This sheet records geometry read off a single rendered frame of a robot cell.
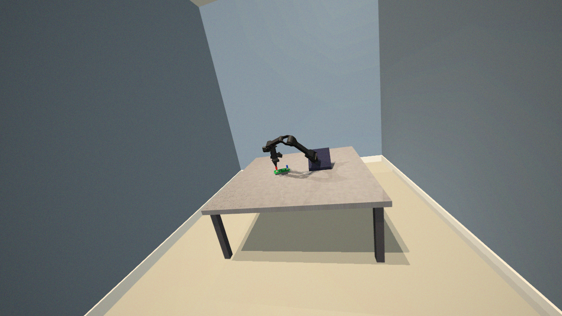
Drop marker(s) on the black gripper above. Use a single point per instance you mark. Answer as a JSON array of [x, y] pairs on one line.
[[274, 159]]

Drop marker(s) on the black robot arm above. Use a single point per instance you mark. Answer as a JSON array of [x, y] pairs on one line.
[[291, 141]]

